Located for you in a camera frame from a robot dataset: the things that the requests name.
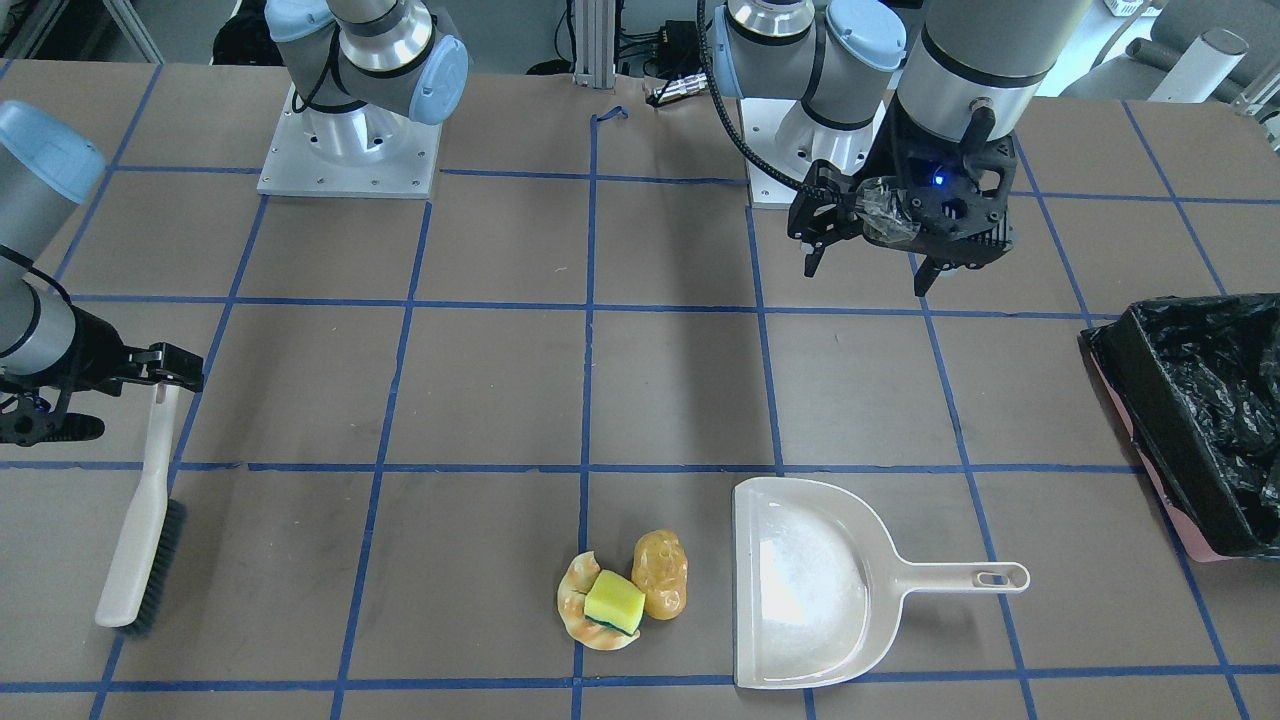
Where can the beige plastic dustpan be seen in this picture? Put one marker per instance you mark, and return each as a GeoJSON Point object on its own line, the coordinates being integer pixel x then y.
{"type": "Point", "coordinates": [819, 585]}

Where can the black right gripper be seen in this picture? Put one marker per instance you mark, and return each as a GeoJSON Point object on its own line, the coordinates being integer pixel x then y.
{"type": "Point", "coordinates": [88, 350]}

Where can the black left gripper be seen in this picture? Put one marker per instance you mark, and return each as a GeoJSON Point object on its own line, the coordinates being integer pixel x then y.
{"type": "Point", "coordinates": [893, 158]}

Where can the toy croissant bread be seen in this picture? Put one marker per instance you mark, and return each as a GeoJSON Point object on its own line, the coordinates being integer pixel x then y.
{"type": "Point", "coordinates": [571, 595]}

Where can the brown toy potato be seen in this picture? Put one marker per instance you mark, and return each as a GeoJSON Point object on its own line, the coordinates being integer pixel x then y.
{"type": "Point", "coordinates": [660, 570]}

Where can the yellow green sponge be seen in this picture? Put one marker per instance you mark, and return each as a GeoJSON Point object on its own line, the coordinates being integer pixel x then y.
{"type": "Point", "coordinates": [616, 602]}

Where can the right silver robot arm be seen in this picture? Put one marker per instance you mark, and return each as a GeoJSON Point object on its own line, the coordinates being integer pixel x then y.
{"type": "Point", "coordinates": [372, 82]}

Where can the white hand brush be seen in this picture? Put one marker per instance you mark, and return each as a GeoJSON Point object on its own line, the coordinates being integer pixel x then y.
{"type": "Point", "coordinates": [147, 543]}

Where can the aluminium frame post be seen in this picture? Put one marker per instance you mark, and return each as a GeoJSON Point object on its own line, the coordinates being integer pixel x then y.
{"type": "Point", "coordinates": [594, 35]}

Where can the bin with black liner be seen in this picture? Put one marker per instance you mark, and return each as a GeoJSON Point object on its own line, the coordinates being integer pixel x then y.
{"type": "Point", "coordinates": [1196, 383]}

